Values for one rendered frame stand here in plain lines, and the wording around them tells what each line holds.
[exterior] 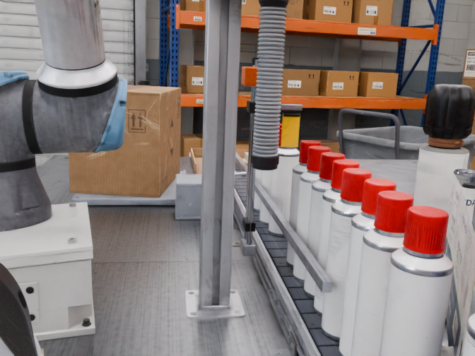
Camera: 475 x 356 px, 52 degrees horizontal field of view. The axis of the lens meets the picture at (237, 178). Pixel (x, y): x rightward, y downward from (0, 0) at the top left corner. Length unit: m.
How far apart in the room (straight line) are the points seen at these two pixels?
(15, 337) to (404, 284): 0.31
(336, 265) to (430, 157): 0.40
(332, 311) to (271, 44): 0.32
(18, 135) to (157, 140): 0.53
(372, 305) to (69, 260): 0.39
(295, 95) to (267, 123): 4.26
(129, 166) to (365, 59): 4.99
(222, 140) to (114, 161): 0.63
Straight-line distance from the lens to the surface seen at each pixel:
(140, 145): 1.27
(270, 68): 0.58
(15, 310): 0.23
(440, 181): 0.94
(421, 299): 0.44
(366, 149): 3.10
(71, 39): 0.73
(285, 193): 0.92
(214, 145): 0.69
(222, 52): 0.69
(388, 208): 0.47
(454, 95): 0.92
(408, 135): 3.81
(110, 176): 1.31
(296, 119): 0.83
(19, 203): 0.81
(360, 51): 5.93
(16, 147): 0.80
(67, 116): 0.76
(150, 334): 0.72
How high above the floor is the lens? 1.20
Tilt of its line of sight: 13 degrees down
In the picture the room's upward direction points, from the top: 2 degrees clockwise
